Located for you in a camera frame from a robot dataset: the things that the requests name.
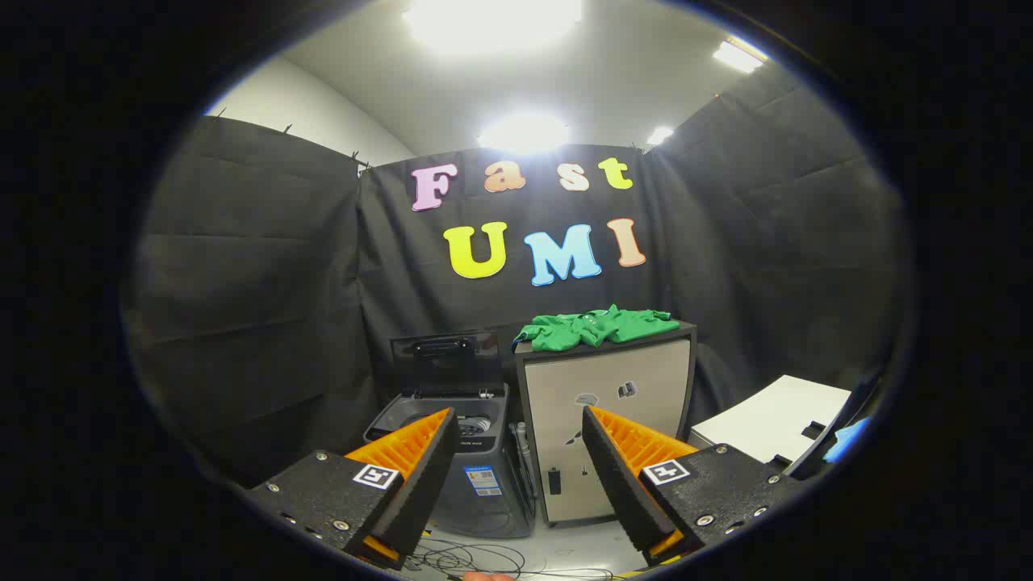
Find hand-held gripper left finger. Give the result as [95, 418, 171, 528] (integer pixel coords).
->
[246, 408, 462, 571]

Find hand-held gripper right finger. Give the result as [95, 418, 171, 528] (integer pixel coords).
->
[581, 406, 808, 566]

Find grey washing machine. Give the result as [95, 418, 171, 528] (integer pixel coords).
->
[363, 383, 537, 540]

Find green polo shirt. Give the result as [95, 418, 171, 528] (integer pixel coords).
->
[512, 304, 681, 353]

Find beige cabinet with dark top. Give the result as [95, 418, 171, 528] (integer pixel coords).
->
[514, 321, 698, 527]

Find white table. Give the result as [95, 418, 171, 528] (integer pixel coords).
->
[690, 374, 852, 465]

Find black backdrop cloth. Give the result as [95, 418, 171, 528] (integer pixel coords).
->
[121, 69, 909, 489]

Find black floor cables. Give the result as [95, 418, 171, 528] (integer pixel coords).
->
[404, 541, 638, 581]

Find grey drain hose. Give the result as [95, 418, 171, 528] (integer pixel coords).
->
[511, 421, 535, 501]

